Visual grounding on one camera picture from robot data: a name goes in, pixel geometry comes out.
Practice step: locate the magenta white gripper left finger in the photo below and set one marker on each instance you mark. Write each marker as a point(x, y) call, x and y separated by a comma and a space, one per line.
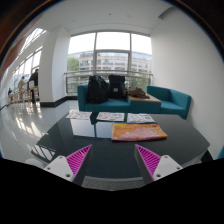
point(72, 167)

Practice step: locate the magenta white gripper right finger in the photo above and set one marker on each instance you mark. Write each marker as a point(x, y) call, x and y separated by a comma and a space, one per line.
point(153, 166)

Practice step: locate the orange pink folded towel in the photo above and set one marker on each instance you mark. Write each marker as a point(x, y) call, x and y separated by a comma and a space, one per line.
point(136, 132)

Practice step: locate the left patterned white towel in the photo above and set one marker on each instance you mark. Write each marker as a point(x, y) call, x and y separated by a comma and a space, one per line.
point(75, 114)

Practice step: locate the middle patterned white towel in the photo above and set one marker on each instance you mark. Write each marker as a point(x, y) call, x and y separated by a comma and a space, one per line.
point(108, 116)

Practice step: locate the dark glass table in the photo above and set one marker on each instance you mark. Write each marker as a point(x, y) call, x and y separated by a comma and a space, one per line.
point(113, 159)

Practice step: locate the wooden sofa side table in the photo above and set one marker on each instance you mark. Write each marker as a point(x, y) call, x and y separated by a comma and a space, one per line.
point(150, 99)

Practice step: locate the teal sofa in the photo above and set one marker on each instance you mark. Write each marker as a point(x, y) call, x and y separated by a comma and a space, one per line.
point(167, 101)

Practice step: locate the brown bag on sofa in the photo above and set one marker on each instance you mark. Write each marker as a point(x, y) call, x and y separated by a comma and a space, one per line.
point(135, 92)

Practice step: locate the left black backpack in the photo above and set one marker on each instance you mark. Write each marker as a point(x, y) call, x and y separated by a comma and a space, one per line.
point(97, 90)

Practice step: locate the black backpack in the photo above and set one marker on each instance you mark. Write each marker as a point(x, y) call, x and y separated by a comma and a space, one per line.
point(97, 90)
point(116, 86)

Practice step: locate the metal window railing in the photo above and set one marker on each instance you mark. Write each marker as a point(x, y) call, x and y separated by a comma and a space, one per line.
point(132, 78)

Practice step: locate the right black backpack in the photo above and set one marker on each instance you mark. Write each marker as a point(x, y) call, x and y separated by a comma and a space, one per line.
point(116, 86)

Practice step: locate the person in dark clothes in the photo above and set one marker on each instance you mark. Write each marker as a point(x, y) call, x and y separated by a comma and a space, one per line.
point(33, 80)

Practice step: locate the person in light clothes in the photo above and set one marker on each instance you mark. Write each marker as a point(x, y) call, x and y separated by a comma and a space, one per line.
point(20, 87)

